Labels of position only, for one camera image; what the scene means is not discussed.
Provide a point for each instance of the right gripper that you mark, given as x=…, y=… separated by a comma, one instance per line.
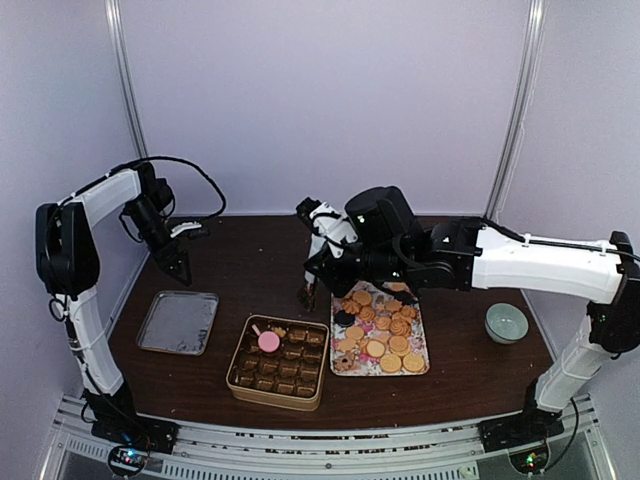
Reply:
x=324, y=269

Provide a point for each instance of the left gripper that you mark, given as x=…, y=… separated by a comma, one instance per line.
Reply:
x=172, y=258

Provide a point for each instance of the steel kitchen tongs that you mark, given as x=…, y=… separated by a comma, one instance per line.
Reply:
x=306, y=294

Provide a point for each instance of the flower shaped cookie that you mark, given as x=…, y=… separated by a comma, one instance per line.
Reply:
x=279, y=331

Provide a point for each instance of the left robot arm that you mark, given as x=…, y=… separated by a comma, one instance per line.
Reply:
x=68, y=264

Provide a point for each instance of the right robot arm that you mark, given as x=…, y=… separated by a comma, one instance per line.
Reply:
x=378, y=239

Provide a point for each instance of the black sandwich cookie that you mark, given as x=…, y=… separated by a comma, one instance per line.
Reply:
x=406, y=298
x=343, y=319

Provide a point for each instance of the silver tin lid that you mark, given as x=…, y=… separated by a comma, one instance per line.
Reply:
x=178, y=322

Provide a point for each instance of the floral cookie tray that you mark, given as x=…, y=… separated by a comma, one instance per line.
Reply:
x=383, y=325

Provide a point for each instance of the round golden biscuit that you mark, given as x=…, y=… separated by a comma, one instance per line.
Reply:
x=390, y=363
x=414, y=363

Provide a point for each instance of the gold cookie tin box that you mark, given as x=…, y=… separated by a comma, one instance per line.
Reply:
x=291, y=377

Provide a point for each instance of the pale ceramic bowl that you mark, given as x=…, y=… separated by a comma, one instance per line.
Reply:
x=506, y=324

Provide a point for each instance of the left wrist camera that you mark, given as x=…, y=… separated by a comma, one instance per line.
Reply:
x=190, y=229

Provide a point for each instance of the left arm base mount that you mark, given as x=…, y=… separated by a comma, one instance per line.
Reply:
x=134, y=444

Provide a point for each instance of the front aluminium rail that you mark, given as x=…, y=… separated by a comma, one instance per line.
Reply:
x=450, y=450

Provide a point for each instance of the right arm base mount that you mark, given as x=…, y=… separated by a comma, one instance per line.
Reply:
x=527, y=443

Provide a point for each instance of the left aluminium frame post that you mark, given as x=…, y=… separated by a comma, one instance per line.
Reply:
x=133, y=118

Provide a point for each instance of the aluminium frame post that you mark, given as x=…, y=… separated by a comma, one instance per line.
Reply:
x=133, y=118
x=523, y=96

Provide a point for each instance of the right aluminium frame post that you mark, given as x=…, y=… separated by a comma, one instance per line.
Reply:
x=523, y=96

